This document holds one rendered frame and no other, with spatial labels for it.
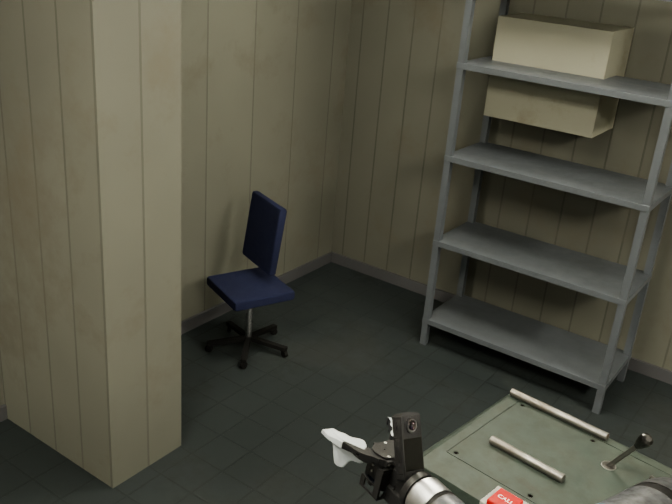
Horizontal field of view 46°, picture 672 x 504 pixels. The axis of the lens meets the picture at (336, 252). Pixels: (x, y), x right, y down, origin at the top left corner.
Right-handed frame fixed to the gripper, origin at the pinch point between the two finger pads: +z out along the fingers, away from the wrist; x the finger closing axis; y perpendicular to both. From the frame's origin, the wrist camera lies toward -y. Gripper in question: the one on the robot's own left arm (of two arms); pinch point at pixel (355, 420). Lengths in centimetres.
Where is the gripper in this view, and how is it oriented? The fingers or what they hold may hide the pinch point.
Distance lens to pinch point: 148.2
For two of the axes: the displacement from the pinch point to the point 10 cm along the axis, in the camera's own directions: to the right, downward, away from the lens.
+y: -1.9, 9.3, 3.1
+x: 8.2, -0.3, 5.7
